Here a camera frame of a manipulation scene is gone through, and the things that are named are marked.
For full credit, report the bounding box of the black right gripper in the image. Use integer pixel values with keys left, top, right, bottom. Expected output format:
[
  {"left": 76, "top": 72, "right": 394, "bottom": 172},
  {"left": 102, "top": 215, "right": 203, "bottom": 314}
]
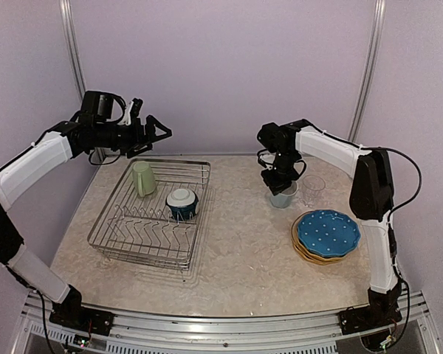
[{"left": 262, "top": 149, "right": 301, "bottom": 195}]

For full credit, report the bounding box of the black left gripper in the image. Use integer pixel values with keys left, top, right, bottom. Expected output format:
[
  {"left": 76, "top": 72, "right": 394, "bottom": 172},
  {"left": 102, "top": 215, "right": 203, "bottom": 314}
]
[{"left": 95, "top": 114, "right": 172, "bottom": 158}]

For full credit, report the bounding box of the light blue faceted cup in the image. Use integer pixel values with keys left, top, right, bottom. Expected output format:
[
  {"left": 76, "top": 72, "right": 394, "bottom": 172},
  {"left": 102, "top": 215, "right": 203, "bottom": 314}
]
[{"left": 269, "top": 181, "right": 298, "bottom": 209}]

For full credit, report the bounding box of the clear glass cup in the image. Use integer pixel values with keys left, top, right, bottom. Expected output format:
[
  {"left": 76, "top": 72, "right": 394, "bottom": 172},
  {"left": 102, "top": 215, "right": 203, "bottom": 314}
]
[{"left": 301, "top": 175, "right": 326, "bottom": 207}]

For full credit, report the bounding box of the light green mug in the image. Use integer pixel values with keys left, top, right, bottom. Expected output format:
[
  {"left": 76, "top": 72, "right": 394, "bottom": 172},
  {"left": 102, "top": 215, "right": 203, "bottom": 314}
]
[{"left": 131, "top": 161, "right": 157, "bottom": 198}]

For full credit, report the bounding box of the blue plate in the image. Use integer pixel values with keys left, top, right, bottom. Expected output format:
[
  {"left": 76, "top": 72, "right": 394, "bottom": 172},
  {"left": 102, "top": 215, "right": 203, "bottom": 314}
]
[{"left": 294, "top": 209, "right": 361, "bottom": 258}]

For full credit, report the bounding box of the teal and white bowl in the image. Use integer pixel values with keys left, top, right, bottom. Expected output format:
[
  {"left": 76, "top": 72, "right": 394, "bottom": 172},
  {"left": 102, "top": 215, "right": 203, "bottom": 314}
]
[{"left": 165, "top": 188, "right": 199, "bottom": 222}]

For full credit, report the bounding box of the yellow polka dot plate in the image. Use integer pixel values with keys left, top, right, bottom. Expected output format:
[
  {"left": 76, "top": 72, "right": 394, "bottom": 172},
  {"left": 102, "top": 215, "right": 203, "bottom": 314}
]
[{"left": 296, "top": 250, "right": 344, "bottom": 266}]

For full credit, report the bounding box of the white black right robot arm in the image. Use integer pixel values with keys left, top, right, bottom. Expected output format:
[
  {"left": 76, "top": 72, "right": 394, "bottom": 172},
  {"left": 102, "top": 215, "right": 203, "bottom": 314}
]
[{"left": 257, "top": 119, "right": 405, "bottom": 327}]

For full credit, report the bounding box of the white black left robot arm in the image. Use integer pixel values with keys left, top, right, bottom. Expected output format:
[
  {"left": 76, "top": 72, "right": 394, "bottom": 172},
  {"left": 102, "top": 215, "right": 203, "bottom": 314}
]
[{"left": 0, "top": 91, "right": 172, "bottom": 328}]

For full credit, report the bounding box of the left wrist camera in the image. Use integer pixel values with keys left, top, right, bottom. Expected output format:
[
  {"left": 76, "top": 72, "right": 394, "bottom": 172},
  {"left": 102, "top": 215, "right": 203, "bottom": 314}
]
[{"left": 118, "top": 98, "right": 143, "bottom": 126}]

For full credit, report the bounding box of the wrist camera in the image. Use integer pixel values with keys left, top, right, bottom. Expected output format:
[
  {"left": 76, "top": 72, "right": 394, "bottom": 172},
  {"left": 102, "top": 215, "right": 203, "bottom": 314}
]
[
  {"left": 118, "top": 98, "right": 143, "bottom": 126},
  {"left": 257, "top": 149, "right": 275, "bottom": 170}
]

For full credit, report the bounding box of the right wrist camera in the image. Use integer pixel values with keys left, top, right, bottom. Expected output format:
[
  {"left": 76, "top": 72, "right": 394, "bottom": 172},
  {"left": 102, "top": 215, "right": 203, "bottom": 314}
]
[{"left": 257, "top": 149, "right": 275, "bottom": 170}]

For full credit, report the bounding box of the steel wire dish rack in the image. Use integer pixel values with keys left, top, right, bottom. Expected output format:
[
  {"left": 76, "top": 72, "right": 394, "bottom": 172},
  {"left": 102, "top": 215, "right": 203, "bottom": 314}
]
[{"left": 87, "top": 159, "right": 211, "bottom": 271}]

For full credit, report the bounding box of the right aluminium frame post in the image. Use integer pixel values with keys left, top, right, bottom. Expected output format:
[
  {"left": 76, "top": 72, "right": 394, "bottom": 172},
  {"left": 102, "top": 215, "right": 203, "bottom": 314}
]
[{"left": 348, "top": 0, "right": 386, "bottom": 142}]

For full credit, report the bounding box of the aluminium frame post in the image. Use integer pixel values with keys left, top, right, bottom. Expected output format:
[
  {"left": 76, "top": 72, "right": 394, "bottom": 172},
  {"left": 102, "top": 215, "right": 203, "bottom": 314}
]
[
  {"left": 59, "top": 0, "right": 86, "bottom": 100},
  {"left": 348, "top": 0, "right": 386, "bottom": 142}
]

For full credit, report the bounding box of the left aluminium frame post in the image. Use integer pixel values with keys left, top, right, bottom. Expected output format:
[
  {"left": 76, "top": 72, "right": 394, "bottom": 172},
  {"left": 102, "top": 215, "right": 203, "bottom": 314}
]
[{"left": 59, "top": 0, "right": 86, "bottom": 100}]

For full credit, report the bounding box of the front aluminium rail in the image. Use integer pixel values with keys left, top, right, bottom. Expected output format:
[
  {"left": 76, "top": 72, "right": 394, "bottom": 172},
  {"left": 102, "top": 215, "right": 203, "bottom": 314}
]
[{"left": 7, "top": 291, "right": 440, "bottom": 354}]

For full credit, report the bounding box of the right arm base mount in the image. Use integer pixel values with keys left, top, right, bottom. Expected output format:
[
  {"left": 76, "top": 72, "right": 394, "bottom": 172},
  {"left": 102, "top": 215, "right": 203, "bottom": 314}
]
[{"left": 337, "top": 305, "right": 402, "bottom": 335}]

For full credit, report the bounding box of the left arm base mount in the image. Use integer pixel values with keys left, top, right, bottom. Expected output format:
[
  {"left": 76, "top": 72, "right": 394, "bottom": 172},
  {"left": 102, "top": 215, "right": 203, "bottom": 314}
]
[{"left": 49, "top": 306, "right": 115, "bottom": 336}]

